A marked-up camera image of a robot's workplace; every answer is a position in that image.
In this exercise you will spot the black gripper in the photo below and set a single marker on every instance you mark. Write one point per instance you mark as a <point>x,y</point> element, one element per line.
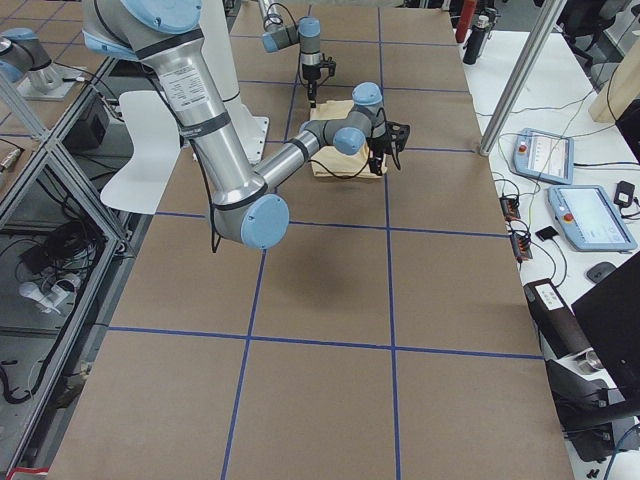
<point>310,74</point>
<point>379,141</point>

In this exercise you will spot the cream long sleeve shirt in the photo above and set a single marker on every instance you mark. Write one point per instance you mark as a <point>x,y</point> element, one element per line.
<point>345,160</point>

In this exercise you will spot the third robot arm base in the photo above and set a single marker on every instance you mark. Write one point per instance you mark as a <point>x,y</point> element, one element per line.
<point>26,63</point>

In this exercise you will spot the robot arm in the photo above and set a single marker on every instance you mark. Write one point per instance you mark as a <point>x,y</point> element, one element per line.
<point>305,33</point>
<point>166,36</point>

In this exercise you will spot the red circuit board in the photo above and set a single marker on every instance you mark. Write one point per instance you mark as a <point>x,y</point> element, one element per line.
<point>521,245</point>
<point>510,208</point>

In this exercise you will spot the black water bottle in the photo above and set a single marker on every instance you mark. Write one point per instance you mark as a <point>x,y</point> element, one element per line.
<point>476,40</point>

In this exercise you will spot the upper teach pendant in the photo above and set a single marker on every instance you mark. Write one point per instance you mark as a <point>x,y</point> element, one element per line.
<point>544,156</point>

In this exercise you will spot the teach pendant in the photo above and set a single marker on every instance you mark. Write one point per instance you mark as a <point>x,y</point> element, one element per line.
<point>589,219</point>
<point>544,156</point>

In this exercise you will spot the red fire extinguisher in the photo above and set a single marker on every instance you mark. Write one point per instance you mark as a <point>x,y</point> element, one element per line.
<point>464,21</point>

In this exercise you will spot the black square pad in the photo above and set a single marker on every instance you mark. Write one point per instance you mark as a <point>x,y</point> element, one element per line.
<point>547,233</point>

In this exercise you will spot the white plastic chair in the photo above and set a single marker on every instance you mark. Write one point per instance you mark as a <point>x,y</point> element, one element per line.
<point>140,184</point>

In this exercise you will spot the lower teach pendant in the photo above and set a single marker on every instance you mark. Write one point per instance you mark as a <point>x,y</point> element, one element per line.
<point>589,219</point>

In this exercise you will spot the black computer mouse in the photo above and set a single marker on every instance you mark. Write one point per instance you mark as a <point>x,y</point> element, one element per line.
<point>600,271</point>

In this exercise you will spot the black power adapter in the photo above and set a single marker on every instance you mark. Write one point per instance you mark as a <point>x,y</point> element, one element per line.
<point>624,194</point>

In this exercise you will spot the black labelled box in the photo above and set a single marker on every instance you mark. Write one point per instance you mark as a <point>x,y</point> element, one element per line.
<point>554,318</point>

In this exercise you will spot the wooden board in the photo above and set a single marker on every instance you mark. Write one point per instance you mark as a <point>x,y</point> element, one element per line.
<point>620,90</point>

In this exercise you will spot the black monitor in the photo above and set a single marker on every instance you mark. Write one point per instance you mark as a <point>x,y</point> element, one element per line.
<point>608,315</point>

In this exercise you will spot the metal cup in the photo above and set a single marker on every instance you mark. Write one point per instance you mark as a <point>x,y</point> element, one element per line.
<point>588,362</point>

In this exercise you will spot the white power strip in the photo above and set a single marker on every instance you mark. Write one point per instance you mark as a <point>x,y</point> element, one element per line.
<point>47,302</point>

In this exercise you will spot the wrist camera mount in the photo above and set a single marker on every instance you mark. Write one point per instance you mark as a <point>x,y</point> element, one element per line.
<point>398,135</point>
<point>328,64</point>

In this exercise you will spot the white camera pedestal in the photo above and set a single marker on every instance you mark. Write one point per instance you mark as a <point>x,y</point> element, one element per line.
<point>217,52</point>

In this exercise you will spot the black box under frame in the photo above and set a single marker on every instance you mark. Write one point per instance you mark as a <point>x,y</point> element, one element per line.
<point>90,128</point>

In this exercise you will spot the aluminium frame post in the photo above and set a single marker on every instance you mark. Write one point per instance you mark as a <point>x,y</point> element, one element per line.
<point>550,12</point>

